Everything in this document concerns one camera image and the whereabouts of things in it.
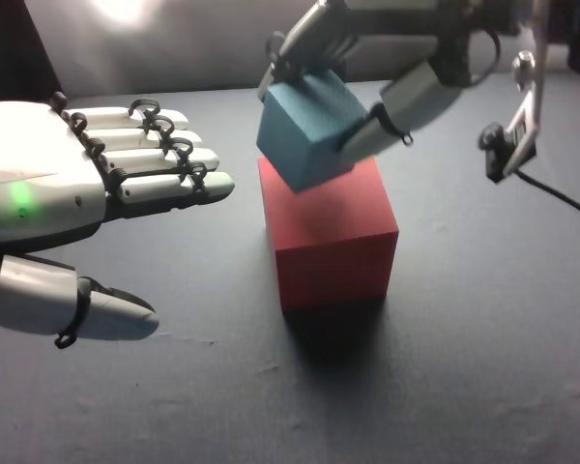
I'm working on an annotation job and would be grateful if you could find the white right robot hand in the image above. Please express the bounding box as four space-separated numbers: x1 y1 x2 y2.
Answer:
256 0 502 168

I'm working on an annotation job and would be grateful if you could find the red cube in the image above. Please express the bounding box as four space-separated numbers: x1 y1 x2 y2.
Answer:
258 154 400 313

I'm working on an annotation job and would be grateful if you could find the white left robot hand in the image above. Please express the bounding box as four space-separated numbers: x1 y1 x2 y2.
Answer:
0 91 236 351

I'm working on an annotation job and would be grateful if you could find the blue foam cube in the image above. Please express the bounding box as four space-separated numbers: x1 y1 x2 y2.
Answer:
255 70 369 194

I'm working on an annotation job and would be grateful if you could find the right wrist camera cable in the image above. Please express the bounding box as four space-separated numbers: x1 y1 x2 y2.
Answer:
515 167 580 234

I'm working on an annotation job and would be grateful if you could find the dark brown board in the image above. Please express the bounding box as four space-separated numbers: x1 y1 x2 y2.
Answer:
0 0 65 105

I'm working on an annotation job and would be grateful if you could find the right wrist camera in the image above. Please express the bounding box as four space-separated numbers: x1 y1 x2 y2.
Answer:
478 122 519 185

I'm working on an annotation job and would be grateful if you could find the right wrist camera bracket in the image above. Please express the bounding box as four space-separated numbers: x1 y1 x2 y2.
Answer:
504 0 553 183

